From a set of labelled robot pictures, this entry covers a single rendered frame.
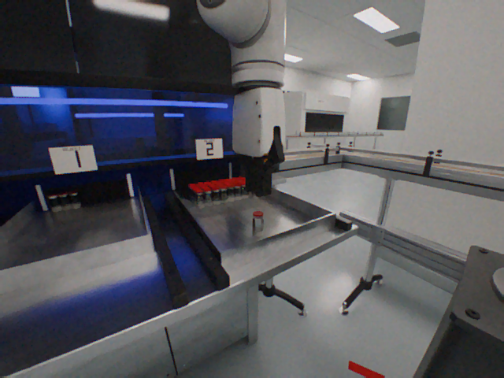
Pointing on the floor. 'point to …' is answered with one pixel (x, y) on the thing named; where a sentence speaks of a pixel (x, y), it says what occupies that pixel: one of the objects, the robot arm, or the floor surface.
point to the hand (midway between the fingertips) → (257, 182)
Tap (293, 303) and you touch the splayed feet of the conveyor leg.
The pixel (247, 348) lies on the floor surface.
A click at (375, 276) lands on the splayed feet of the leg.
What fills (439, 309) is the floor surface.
